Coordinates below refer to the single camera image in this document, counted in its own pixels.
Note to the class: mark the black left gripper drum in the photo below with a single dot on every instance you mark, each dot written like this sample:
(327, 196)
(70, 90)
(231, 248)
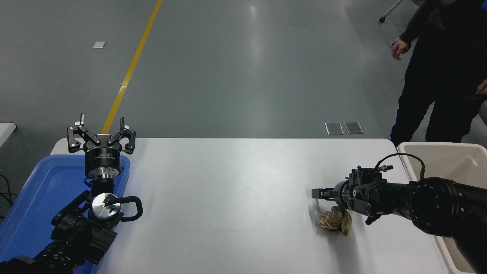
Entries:
(102, 160)

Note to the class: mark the person's left hand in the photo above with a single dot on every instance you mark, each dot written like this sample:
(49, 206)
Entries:
(482, 88)

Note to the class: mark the person's right hand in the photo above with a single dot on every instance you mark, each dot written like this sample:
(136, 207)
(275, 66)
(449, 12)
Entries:
(400, 48)

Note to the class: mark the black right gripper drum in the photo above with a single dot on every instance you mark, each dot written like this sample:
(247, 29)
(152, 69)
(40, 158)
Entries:
(338, 194)

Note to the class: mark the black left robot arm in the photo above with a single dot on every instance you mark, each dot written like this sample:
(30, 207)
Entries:
(76, 232)

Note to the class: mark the white caster leg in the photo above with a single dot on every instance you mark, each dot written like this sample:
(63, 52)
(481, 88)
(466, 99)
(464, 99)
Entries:
(390, 10)

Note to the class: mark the metal floor plate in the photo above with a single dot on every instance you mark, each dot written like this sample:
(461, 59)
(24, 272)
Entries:
(334, 128)
(354, 128)

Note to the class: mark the small white floor plate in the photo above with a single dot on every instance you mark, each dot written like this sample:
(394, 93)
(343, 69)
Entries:
(99, 45)

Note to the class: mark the tan paper ball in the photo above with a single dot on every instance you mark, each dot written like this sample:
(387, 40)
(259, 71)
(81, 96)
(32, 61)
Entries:
(335, 221)

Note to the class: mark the white side table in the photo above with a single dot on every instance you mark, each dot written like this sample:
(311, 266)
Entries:
(5, 131)

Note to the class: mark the blue plastic tray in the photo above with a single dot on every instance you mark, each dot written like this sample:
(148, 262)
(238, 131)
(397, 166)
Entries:
(38, 190)

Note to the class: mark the large pale bin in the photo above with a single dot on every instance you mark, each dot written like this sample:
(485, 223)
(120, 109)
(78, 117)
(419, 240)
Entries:
(452, 160)

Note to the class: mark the person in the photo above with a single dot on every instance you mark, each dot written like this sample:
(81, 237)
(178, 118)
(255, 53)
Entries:
(441, 76)

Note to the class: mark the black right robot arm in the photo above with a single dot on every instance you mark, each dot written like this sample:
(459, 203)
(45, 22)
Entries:
(430, 201)

